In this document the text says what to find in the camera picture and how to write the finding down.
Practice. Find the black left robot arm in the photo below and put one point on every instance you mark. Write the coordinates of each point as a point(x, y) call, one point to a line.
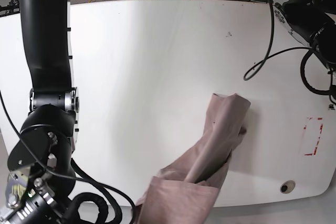
point(314, 29)

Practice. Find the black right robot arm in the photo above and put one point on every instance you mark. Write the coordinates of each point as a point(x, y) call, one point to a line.
point(45, 185)

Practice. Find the red tape rectangle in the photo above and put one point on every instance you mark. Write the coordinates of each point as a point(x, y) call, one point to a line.
point(311, 136)

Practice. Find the mauve T-shirt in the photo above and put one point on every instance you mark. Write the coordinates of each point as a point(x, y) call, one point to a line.
point(185, 191)

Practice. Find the right table grommet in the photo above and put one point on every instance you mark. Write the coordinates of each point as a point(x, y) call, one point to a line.
point(287, 187)

